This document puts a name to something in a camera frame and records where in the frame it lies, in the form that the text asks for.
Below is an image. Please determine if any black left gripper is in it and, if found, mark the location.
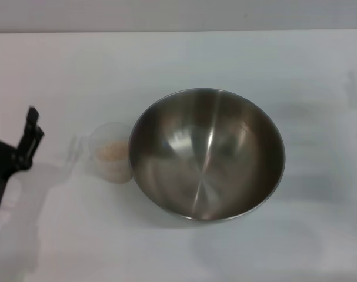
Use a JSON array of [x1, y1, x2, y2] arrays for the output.
[[0, 106, 46, 233]]

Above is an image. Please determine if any white uncooked rice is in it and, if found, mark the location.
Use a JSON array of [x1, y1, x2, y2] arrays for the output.
[[96, 140, 129, 162]]

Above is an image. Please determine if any clear plastic measuring cup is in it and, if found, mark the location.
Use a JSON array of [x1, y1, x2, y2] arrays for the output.
[[77, 122, 134, 184]]

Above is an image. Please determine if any stainless steel mixing bowl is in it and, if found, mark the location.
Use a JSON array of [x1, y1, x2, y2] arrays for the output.
[[128, 87, 286, 223]]

